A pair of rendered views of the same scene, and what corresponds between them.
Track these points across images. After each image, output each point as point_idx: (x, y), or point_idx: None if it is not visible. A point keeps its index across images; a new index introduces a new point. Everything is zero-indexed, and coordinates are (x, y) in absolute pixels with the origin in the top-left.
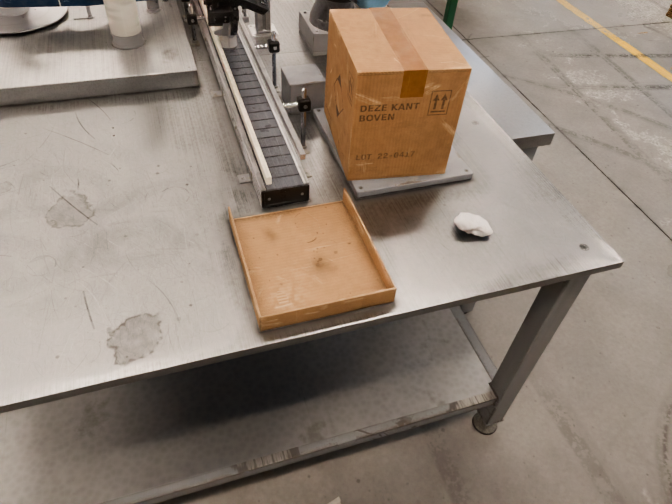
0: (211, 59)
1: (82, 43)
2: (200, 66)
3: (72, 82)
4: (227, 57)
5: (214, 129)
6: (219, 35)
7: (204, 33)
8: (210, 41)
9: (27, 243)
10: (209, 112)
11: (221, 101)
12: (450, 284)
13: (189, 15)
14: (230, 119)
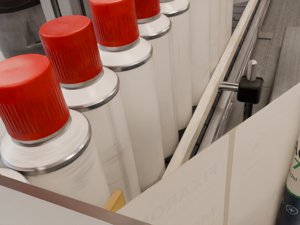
0: (243, 73)
1: None
2: (264, 76)
3: None
4: (232, 34)
5: (288, 8)
6: (243, 1)
7: (230, 98)
8: (236, 65)
9: None
10: (285, 21)
11: (264, 28)
12: None
13: (257, 76)
14: (266, 13)
